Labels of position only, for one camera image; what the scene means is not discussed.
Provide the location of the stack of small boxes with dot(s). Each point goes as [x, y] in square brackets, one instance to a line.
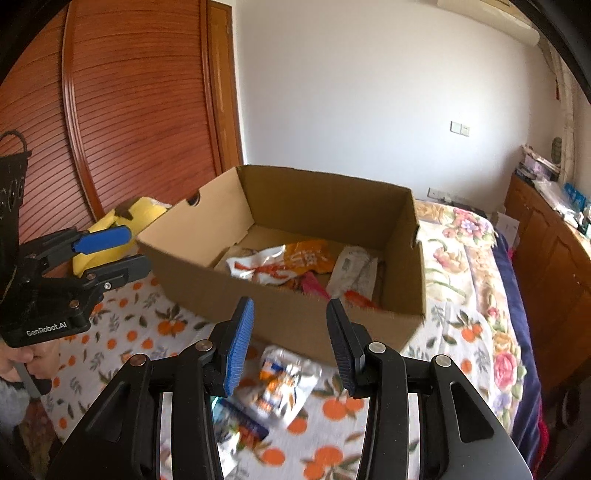
[535, 165]

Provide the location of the brown cardboard box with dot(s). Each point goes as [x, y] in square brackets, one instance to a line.
[295, 198]

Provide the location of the yellow plush toy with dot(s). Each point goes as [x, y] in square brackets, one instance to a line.
[143, 210]

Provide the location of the pink snack packet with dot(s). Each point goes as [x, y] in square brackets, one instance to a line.
[314, 286]

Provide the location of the white wall switch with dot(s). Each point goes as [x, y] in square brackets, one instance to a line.
[459, 128]

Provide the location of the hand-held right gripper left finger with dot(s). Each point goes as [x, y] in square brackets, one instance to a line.
[238, 350]

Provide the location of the orange fruit print tablecloth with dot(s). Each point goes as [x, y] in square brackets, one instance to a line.
[323, 438]

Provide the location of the row of blue bottles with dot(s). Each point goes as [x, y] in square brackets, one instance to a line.
[575, 194]

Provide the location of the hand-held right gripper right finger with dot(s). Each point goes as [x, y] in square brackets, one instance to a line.
[344, 350]

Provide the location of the silver white snack packet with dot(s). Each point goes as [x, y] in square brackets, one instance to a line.
[353, 272]

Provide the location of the blue white snack packet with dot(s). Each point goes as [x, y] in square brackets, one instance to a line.
[240, 424]

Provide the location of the clear plastic bags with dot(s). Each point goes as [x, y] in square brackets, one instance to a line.
[556, 196]

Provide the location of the white paper sheet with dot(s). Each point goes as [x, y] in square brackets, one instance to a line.
[508, 228]

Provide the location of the round grey fan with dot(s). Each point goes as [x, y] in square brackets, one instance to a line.
[557, 148]

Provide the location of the floral blanket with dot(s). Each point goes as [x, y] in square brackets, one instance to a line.
[480, 277]

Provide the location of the long wooden cabinet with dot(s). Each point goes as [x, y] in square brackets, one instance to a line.
[554, 258]

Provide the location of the brown slatted wooden wardrobe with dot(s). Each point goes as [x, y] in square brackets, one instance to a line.
[138, 92]

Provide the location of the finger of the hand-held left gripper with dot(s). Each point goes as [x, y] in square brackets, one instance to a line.
[104, 240]
[122, 272]

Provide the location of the white wall socket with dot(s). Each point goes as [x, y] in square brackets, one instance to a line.
[436, 193]

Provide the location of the pale patterned curtain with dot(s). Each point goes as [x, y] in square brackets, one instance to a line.
[565, 115]

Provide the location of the red white snack packet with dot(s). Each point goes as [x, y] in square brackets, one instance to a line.
[256, 267]

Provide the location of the white orange snack packet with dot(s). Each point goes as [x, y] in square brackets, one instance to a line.
[281, 383]

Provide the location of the person's left hand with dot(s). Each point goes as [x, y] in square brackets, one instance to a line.
[44, 362]

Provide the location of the dark blue blanket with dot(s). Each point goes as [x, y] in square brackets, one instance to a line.
[521, 332]

